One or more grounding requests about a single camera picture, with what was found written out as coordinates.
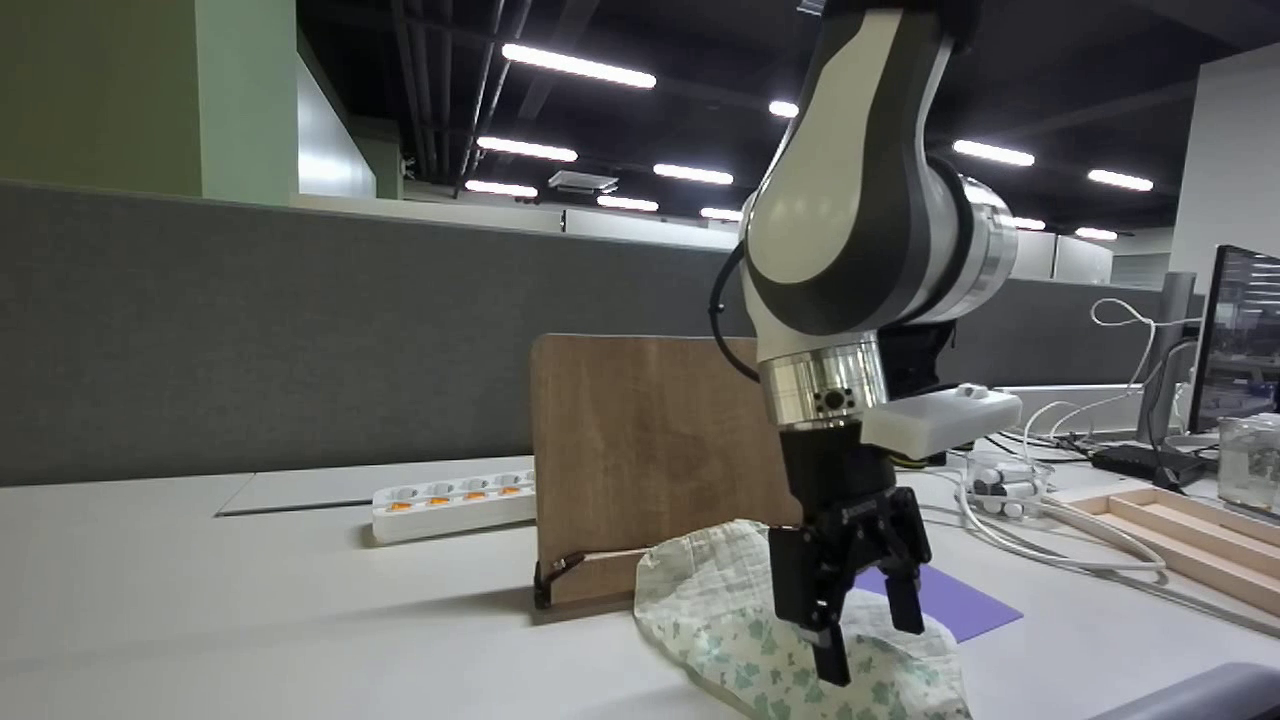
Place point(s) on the grey desk partition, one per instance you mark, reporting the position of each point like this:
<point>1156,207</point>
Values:
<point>267,334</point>

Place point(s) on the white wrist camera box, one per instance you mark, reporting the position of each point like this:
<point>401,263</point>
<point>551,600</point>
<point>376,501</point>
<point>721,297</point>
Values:
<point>940,418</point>

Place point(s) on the white rectangular box device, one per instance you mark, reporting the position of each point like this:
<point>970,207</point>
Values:
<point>1086,404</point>

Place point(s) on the black computer monitor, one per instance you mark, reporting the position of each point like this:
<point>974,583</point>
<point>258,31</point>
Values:
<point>1246,340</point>

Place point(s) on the grey monitor stand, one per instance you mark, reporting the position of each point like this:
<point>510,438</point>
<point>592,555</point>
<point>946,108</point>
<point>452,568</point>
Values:
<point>1176,387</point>

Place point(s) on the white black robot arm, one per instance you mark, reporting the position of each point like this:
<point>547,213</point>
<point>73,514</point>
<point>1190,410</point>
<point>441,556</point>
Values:
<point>841,203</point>

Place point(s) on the grey rounded object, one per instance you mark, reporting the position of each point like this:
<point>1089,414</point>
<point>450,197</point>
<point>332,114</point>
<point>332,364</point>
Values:
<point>1201,693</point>

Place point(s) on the floral white green cloth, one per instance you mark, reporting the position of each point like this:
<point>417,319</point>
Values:
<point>721,625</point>

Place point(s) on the wooden book stand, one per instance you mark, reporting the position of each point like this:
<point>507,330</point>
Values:
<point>641,427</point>

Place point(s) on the light wooden tray frame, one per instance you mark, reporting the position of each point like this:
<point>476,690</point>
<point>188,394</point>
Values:
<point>1201,542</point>

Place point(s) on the purple flat mat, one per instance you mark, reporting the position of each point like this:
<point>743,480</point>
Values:
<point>966,606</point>

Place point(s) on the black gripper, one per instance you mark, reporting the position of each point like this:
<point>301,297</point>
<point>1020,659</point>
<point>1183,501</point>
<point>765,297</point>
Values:
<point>837,464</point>

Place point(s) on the white power strip orange switches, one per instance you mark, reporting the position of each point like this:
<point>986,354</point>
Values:
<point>452,514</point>

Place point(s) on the clear plastic container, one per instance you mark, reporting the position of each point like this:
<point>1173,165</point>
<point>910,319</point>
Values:
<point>1254,464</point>

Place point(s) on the white ceiling tube light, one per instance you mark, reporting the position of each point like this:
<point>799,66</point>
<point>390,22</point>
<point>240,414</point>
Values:
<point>721,213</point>
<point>1121,179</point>
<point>692,175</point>
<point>630,207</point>
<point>577,66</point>
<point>525,150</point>
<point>783,108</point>
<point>1030,221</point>
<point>994,152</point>
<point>1098,234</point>
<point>501,190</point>

